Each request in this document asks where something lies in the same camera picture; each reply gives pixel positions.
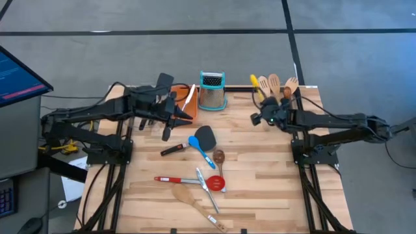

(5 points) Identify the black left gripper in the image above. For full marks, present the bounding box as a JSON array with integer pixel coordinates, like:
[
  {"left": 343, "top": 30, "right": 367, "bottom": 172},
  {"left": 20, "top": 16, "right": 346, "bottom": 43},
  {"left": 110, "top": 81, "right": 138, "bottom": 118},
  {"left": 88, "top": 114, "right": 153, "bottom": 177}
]
[{"left": 129, "top": 86, "right": 194, "bottom": 129}]

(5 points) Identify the blue silicone spoon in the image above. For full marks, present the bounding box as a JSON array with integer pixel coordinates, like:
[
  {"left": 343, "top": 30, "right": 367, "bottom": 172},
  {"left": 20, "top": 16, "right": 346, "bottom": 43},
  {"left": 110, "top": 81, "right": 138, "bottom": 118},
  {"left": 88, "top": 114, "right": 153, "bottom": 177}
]
[{"left": 188, "top": 135, "right": 216, "bottom": 170}]

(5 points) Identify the wooden slotted spatula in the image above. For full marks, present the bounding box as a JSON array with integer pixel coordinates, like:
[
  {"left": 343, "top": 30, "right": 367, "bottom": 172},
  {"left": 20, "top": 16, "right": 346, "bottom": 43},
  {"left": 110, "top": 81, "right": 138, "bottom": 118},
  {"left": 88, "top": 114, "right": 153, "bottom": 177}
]
[{"left": 258, "top": 75, "right": 271, "bottom": 98}]

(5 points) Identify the black oval-head spatula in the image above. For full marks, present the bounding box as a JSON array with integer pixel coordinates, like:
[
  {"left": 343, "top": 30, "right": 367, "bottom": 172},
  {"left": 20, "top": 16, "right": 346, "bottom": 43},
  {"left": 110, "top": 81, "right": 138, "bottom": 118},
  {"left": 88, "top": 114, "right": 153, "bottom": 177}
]
[{"left": 160, "top": 125, "right": 218, "bottom": 157}]

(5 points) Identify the oval slotted wooden spoon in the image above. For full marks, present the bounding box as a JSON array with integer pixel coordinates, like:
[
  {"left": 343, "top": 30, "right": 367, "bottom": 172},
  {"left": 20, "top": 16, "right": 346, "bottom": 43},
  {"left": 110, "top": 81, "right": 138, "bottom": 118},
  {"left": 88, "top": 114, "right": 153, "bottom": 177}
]
[{"left": 268, "top": 73, "right": 281, "bottom": 100}]

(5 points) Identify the wooden fork spoon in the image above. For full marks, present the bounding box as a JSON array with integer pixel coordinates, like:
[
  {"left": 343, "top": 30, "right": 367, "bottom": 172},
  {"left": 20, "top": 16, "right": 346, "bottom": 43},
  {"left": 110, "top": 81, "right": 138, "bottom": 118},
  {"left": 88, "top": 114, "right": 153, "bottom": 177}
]
[{"left": 285, "top": 77, "right": 299, "bottom": 95}]

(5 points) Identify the yellow silicone spoon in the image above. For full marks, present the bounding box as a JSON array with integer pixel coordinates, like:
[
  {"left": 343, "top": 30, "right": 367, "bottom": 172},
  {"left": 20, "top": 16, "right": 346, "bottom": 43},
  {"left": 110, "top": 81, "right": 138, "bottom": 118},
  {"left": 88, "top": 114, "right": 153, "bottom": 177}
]
[{"left": 249, "top": 73, "right": 265, "bottom": 102}]

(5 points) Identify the black square-head spatula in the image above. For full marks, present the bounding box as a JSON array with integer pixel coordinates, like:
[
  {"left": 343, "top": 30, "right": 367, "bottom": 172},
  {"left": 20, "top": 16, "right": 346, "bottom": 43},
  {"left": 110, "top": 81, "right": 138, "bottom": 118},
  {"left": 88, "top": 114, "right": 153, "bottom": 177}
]
[{"left": 155, "top": 72, "right": 175, "bottom": 98}]

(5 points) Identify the orange plastic bin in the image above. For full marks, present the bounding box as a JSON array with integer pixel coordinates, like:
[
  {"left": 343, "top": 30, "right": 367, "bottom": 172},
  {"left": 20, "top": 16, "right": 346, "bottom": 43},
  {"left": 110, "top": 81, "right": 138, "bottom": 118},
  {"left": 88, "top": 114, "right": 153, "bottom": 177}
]
[{"left": 170, "top": 84, "right": 199, "bottom": 125}]

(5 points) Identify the teal steel box grater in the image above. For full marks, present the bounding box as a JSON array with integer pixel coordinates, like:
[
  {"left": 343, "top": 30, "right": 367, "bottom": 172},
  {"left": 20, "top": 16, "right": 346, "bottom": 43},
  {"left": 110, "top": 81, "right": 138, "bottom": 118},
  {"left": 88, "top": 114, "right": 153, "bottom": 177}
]
[{"left": 198, "top": 70, "right": 228, "bottom": 112}]

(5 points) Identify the dark wooden spoon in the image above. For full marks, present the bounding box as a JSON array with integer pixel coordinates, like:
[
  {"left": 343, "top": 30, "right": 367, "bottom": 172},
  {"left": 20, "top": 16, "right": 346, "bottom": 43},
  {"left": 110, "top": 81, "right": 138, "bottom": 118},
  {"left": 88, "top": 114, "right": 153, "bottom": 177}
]
[{"left": 213, "top": 149, "right": 228, "bottom": 193}]

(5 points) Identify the red slotted spoon steel shank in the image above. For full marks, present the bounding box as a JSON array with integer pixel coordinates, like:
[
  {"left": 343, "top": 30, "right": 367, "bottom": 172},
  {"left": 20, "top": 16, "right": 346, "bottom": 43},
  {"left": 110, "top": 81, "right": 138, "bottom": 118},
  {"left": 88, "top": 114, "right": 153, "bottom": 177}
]
[{"left": 153, "top": 175, "right": 226, "bottom": 192}]

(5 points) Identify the large labelled wooden spoon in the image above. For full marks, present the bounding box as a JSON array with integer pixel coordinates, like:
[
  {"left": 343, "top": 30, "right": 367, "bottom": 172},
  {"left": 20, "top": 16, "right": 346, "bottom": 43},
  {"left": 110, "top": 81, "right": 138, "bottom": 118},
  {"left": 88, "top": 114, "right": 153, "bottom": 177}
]
[{"left": 171, "top": 183, "right": 229, "bottom": 234}]

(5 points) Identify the heavy steel table knife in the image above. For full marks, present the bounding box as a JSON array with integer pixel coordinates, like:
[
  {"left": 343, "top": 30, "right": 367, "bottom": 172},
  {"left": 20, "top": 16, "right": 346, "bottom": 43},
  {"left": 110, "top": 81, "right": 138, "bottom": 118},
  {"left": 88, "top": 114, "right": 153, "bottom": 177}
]
[{"left": 195, "top": 167, "right": 221, "bottom": 215}]

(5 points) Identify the white paper sheet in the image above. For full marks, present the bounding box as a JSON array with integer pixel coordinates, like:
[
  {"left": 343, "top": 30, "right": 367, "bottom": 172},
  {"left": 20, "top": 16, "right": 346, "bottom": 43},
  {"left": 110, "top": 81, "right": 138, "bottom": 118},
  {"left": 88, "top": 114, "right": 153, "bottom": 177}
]
[{"left": 60, "top": 155, "right": 88, "bottom": 202}]

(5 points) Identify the grey desk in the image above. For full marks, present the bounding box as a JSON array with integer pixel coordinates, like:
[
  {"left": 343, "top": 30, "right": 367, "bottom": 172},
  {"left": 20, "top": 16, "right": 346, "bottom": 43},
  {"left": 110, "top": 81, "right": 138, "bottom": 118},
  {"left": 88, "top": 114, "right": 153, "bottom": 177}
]
[{"left": 0, "top": 96, "right": 51, "bottom": 234}]

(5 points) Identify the monitor with blue screen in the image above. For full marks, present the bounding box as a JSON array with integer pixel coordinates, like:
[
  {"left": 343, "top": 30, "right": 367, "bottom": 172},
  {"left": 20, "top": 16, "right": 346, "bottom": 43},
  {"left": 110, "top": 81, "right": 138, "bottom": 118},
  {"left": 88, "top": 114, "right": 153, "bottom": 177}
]
[{"left": 0, "top": 45, "right": 55, "bottom": 108}]

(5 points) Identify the black computer mouse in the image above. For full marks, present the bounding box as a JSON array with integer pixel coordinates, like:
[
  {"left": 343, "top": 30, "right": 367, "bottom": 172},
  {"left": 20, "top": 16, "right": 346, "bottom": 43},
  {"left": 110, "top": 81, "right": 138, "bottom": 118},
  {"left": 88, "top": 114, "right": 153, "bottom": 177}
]
[{"left": 18, "top": 216, "right": 44, "bottom": 234}]

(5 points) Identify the black keyboard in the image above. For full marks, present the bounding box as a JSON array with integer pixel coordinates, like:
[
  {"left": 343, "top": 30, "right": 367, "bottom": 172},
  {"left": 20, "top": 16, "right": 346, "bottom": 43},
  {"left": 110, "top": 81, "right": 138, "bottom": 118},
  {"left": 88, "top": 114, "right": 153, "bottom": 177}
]
[{"left": 0, "top": 177, "right": 18, "bottom": 218}]

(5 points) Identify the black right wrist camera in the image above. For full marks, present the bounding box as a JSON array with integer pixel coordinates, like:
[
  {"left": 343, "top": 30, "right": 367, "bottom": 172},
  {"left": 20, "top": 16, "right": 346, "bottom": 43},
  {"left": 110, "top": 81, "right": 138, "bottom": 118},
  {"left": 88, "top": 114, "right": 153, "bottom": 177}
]
[{"left": 250, "top": 112, "right": 263, "bottom": 127}]

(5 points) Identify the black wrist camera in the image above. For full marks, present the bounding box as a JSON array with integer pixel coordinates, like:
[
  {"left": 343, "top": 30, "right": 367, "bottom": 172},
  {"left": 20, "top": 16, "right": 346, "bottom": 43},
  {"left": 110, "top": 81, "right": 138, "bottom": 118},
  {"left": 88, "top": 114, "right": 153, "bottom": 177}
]
[
  {"left": 250, "top": 112, "right": 263, "bottom": 127},
  {"left": 161, "top": 125, "right": 173, "bottom": 142}
]

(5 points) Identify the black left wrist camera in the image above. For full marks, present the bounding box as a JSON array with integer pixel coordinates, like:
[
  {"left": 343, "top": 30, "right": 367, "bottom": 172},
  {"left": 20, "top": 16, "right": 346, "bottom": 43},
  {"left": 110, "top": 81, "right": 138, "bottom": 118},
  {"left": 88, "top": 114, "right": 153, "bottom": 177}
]
[{"left": 161, "top": 125, "right": 173, "bottom": 142}]

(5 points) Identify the black aluminium table frame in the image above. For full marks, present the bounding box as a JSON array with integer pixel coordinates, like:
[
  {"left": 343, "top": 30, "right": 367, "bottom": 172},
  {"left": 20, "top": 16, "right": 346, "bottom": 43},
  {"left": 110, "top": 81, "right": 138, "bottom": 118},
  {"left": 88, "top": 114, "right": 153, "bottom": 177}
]
[{"left": 77, "top": 76, "right": 357, "bottom": 234}]

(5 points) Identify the yellow cable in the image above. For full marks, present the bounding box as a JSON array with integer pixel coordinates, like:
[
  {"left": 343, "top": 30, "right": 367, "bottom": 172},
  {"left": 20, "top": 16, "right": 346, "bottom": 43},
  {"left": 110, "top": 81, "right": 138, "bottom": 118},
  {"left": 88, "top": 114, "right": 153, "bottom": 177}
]
[{"left": 38, "top": 120, "right": 94, "bottom": 155}]

